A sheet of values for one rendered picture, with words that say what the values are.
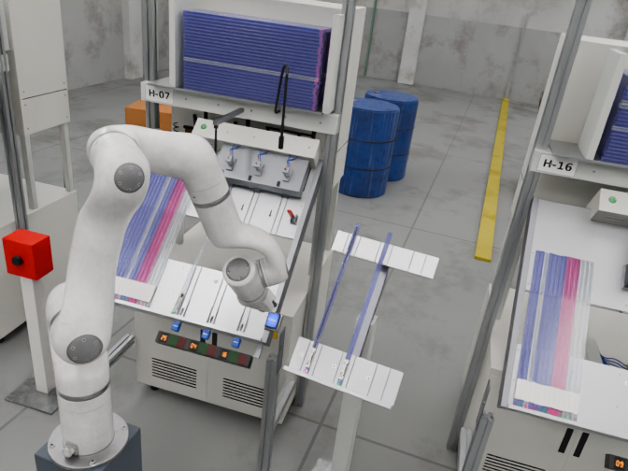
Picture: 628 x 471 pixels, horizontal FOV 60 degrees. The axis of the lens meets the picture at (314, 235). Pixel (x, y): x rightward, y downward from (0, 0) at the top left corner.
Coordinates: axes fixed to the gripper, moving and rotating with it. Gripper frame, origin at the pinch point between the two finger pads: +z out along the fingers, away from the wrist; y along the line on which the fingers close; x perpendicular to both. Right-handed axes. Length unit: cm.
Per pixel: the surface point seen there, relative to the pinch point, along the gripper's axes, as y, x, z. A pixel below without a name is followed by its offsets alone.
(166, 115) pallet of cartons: -216, 211, 252
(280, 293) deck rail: -0.8, 10.1, 20.3
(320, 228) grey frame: 1, 45, 41
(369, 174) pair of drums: -20, 204, 276
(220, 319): -18.6, -3.2, 21.5
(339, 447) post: 28, -30, 59
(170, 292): -39.0, 1.2, 21.5
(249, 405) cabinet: -15, -24, 86
